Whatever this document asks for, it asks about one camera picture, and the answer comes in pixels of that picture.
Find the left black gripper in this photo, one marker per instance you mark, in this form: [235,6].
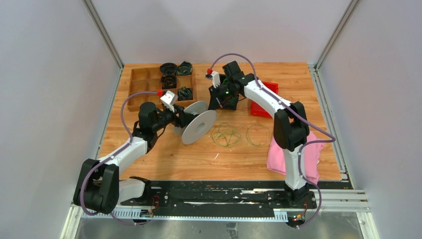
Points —
[184,117]

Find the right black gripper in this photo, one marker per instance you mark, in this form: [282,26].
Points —
[216,102]

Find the grey filament spool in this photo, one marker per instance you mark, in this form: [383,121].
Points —
[203,121]

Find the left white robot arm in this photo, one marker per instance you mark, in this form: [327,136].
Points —
[99,188]

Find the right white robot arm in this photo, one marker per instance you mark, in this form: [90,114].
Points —
[290,130]

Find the black plastic bin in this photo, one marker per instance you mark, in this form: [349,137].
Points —
[227,106]

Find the dark cloth roll in tray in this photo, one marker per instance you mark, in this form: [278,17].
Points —
[185,94]

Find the black item in tray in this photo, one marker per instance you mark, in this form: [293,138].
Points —
[168,82]

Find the red plastic bin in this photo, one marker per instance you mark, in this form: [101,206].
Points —
[257,110]

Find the dark patterned cloth roll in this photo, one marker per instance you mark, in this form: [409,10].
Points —
[184,69]

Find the wooden compartment tray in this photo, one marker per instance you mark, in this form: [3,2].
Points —
[147,78]

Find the pink cloth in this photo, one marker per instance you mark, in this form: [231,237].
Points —
[276,160]

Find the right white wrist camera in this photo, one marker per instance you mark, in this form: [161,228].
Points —
[215,78]

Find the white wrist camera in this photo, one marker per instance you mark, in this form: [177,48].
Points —
[168,100]
[215,78]

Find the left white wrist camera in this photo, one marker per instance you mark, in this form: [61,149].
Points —
[168,100]

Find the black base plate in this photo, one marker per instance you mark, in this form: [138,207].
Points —
[224,199]

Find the aluminium frame rail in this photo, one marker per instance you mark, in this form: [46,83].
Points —
[359,207]
[74,215]

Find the right aluminium frame rail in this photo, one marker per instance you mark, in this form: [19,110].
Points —
[359,207]

